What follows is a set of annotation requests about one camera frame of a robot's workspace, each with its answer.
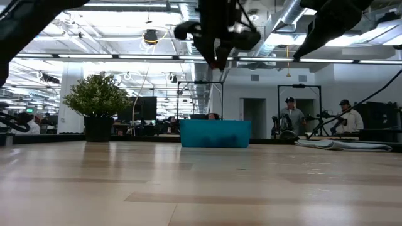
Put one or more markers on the small black robot arm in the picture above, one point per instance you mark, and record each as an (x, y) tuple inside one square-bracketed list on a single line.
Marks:
[(281, 125)]

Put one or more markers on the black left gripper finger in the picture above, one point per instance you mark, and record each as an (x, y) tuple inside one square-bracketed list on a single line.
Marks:
[(209, 55), (222, 58)]

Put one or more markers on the person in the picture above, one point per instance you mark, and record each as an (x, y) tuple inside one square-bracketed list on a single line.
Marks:
[(26, 125), (171, 123), (213, 116), (292, 114), (348, 119)]

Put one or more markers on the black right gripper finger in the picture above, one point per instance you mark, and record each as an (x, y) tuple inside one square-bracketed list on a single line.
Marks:
[(333, 23)]

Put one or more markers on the black cabinet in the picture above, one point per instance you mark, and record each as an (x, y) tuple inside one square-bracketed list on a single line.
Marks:
[(378, 120)]

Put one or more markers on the black ceiling device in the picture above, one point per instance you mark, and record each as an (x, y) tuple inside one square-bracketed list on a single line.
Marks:
[(150, 36)]

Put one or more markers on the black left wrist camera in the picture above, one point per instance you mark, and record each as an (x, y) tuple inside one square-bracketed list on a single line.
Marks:
[(248, 39)]

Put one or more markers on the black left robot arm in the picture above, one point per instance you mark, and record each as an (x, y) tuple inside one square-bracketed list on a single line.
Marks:
[(25, 22)]

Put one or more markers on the overhead light bar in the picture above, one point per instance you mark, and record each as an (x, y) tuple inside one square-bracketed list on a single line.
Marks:
[(141, 57)]

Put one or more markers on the black rig frame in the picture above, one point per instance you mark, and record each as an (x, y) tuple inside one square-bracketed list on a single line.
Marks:
[(298, 85), (201, 82)]

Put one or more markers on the teal plastic container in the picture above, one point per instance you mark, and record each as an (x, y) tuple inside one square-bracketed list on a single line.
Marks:
[(215, 133)]

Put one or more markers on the green plant in black pot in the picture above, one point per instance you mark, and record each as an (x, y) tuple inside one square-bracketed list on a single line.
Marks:
[(97, 103)]

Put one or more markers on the black monitor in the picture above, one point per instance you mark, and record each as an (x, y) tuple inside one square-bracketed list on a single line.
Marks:
[(143, 108)]

